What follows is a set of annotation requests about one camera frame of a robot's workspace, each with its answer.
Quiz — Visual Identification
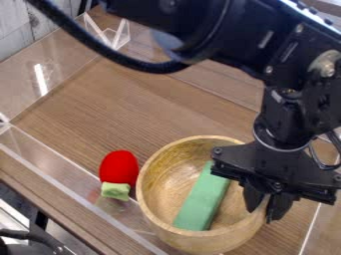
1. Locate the brown wooden bowl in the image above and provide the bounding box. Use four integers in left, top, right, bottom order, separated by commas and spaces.
137, 135, 265, 255

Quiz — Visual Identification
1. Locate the black stand with cable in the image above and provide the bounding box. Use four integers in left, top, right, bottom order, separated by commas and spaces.
0, 228, 66, 255

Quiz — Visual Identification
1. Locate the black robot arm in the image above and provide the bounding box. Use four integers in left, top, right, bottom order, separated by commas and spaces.
27, 0, 341, 221

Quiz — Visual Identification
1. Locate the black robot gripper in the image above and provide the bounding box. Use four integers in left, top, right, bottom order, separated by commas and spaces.
212, 135, 341, 223

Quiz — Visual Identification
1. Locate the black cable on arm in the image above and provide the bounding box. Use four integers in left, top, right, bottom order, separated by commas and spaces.
308, 129, 341, 171

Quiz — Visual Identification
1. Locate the red plush radish toy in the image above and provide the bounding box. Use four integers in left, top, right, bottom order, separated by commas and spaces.
99, 150, 139, 201

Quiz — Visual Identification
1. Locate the clear acrylic corner bracket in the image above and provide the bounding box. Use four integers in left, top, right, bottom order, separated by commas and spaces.
83, 14, 131, 51

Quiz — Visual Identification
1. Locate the green rectangular block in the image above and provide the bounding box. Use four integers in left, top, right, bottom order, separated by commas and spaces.
171, 160, 230, 231

